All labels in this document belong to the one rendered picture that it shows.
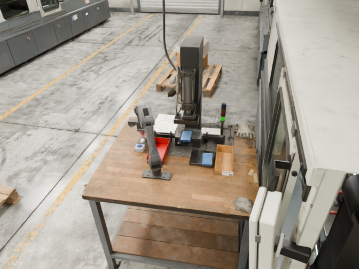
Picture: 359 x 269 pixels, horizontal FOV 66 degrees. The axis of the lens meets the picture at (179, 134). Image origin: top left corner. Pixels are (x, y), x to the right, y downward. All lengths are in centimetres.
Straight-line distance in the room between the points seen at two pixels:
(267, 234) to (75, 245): 210
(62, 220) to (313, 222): 246
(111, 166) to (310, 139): 144
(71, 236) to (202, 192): 151
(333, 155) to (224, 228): 169
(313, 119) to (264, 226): 41
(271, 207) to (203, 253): 139
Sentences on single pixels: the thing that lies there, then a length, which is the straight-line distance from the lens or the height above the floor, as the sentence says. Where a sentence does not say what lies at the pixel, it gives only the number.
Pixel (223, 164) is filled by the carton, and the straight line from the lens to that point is 202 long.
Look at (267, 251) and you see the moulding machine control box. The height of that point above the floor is 132.
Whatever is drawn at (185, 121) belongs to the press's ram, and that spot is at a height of 113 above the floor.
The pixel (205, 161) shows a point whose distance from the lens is 200.
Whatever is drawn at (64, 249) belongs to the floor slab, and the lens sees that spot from 284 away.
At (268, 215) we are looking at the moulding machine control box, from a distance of 101.
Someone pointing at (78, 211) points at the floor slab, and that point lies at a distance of 308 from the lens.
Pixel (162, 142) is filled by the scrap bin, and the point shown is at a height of 92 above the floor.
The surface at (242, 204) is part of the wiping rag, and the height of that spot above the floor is 92.
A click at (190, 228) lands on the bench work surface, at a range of 249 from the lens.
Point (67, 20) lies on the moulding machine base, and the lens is 864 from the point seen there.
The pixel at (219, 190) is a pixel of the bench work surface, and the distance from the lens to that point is 183.
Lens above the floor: 221
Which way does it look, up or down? 35 degrees down
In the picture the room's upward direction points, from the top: 1 degrees counter-clockwise
